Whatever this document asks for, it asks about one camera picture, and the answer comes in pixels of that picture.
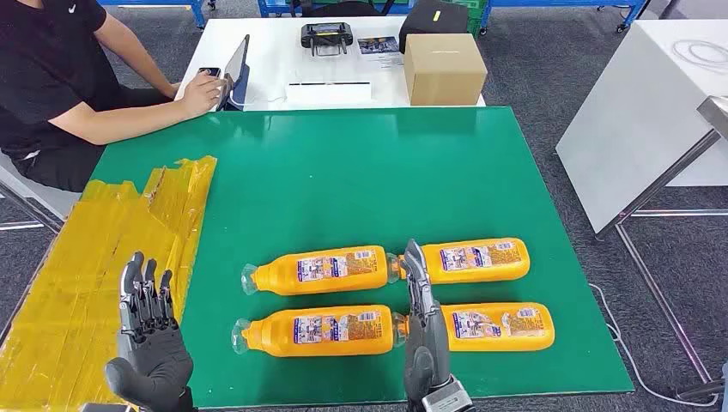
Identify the person's right hand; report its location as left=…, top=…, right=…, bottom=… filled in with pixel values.
left=179, top=72, right=228, bottom=120

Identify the long white box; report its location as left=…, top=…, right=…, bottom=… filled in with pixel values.
left=284, top=81, right=373, bottom=106

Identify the printed leaflet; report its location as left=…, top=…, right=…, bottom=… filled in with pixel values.
left=356, top=35, right=403, bottom=70

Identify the yellow taped sheet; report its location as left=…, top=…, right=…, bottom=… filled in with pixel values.
left=0, top=154, right=218, bottom=412

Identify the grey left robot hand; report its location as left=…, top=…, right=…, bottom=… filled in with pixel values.
left=104, top=251, right=196, bottom=412

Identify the orange detergent bottle clear cap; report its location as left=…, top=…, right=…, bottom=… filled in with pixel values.
left=386, top=237, right=531, bottom=286
left=230, top=305, right=397, bottom=358
left=392, top=302, right=555, bottom=354
left=240, top=245, right=391, bottom=297

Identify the long blue metal rack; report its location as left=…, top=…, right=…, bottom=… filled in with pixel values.
left=257, top=0, right=650, bottom=34

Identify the green plastic crate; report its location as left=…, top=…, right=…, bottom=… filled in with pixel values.
left=449, top=0, right=490, bottom=38

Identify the brown cardboard box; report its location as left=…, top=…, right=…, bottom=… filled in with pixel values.
left=403, top=33, right=489, bottom=107

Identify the white chair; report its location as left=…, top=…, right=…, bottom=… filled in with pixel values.
left=0, top=150, right=83, bottom=234

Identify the white tilted table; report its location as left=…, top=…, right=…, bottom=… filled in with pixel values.
left=555, top=20, right=728, bottom=237

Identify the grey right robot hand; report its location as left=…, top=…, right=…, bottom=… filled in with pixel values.
left=401, top=239, right=454, bottom=412

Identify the black remote controller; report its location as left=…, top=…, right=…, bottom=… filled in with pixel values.
left=300, top=21, right=355, bottom=58

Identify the black bag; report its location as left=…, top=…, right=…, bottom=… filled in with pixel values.
left=397, top=0, right=470, bottom=55

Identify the coiled white cable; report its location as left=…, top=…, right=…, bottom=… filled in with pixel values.
left=671, top=38, right=728, bottom=75

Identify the person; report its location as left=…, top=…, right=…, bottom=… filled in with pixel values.
left=0, top=0, right=228, bottom=193

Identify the short blue metal rack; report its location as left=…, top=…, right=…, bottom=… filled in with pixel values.
left=96, top=0, right=207, bottom=29

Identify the tablet in blue case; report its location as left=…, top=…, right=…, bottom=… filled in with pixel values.
left=215, top=33, right=252, bottom=112

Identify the white desk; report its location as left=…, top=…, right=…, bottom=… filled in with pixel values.
left=174, top=15, right=488, bottom=112

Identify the steel table frame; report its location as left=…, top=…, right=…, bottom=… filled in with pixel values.
left=594, top=95, right=728, bottom=402

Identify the green work table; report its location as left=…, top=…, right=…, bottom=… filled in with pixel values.
left=85, top=106, right=635, bottom=410

